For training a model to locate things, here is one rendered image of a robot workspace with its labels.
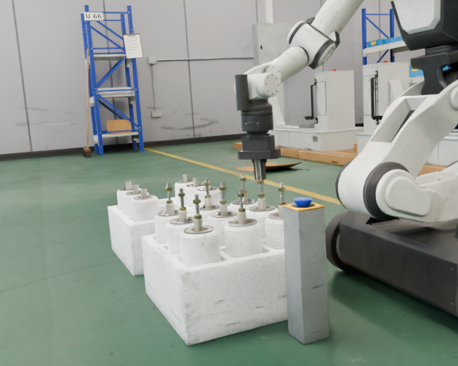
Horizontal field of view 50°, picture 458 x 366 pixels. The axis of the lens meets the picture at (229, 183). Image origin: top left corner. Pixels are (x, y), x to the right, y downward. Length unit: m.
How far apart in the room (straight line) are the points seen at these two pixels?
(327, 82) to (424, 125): 3.31
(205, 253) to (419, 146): 0.59
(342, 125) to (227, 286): 3.59
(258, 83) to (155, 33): 6.46
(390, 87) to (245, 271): 3.00
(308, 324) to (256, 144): 0.50
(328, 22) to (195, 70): 6.37
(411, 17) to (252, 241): 0.69
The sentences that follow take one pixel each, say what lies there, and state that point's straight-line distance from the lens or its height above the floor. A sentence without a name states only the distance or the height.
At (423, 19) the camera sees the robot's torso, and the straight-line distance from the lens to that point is 1.35.
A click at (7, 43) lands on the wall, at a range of 7.51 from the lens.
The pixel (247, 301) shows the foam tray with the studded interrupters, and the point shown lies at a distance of 1.22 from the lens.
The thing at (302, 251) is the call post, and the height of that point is 0.22.
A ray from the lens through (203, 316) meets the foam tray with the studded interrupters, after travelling 1.19.
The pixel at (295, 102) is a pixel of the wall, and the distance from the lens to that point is 8.50.
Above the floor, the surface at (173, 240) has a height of 0.21.
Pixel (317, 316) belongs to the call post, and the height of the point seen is 0.06.
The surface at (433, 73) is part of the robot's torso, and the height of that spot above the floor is 0.60.
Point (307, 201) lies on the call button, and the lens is 1.10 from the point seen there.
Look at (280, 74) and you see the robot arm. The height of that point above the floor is 0.62.
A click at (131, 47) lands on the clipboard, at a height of 1.40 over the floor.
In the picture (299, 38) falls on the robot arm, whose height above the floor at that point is 0.73.
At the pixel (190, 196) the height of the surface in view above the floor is 0.22.
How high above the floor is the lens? 0.55
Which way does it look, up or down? 9 degrees down
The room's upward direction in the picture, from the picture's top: 4 degrees counter-clockwise
